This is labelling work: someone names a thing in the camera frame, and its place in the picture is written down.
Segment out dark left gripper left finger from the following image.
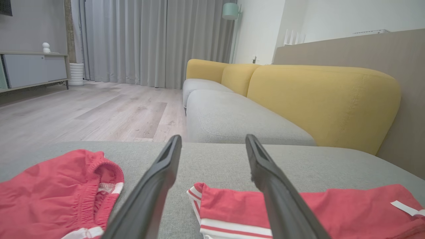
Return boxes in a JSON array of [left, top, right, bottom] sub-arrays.
[[101, 134, 183, 239]]

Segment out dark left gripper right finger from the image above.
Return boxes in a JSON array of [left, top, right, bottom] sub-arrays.
[[245, 134, 331, 239]]

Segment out red jersey with white sleeves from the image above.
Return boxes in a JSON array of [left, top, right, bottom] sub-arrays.
[[186, 182, 425, 239]]

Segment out red shorts with white stripes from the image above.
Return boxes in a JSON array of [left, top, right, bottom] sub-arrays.
[[0, 149, 125, 239]]

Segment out large yellow sofa backrest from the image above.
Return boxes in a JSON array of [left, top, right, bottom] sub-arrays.
[[247, 64, 401, 156]]

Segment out small grey sofa seat cushion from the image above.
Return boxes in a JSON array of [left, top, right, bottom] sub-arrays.
[[182, 78, 233, 108]]

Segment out medium yellow sofa backrest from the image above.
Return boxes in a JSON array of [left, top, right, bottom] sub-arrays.
[[221, 63, 261, 97]]

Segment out small yellow sofa backrest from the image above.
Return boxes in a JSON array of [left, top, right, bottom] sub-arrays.
[[186, 59, 230, 84]]

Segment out white ribbed round bin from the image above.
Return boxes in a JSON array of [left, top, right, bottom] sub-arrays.
[[68, 63, 85, 87]]

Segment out grey curtain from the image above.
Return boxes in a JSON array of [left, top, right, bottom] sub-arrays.
[[79, 0, 237, 89]]

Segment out white router with antennas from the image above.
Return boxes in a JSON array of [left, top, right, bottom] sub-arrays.
[[283, 29, 306, 46]]

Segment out low grey media cabinet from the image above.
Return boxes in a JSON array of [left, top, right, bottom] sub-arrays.
[[0, 51, 70, 94]]

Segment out beige partition panel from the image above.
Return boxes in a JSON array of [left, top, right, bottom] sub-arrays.
[[272, 28, 425, 180]]

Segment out teal floor lamp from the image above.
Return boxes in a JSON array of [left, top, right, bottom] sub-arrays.
[[221, 2, 242, 64]]

